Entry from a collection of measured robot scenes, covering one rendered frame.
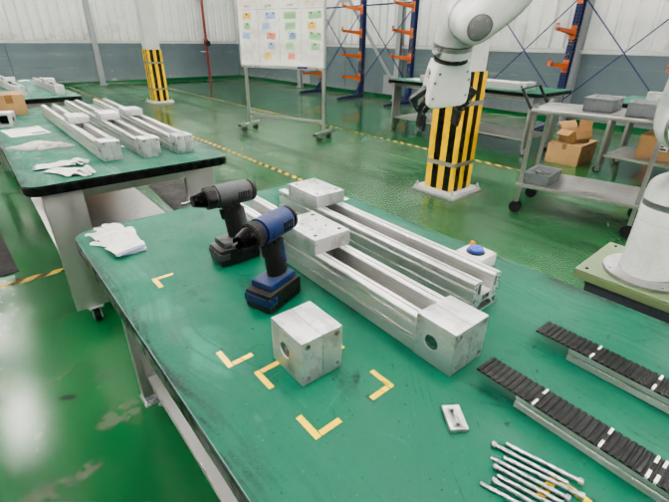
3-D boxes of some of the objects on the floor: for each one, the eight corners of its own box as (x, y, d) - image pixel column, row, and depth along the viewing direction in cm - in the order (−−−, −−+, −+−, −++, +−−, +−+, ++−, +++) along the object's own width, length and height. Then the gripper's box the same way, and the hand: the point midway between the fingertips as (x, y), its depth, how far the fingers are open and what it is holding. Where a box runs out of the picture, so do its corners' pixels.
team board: (237, 131, 665) (224, -12, 576) (258, 126, 703) (248, -9, 615) (318, 143, 598) (317, -18, 510) (334, 137, 637) (336, -14, 549)
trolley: (639, 218, 356) (686, 92, 310) (632, 239, 317) (684, 99, 271) (515, 192, 412) (539, 83, 366) (496, 208, 373) (521, 88, 327)
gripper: (478, 44, 95) (461, 116, 107) (407, 50, 92) (398, 124, 104) (496, 55, 90) (476, 128, 102) (422, 63, 86) (410, 138, 98)
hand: (437, 123), depth 102 cm, fingers open, 8 cm apart
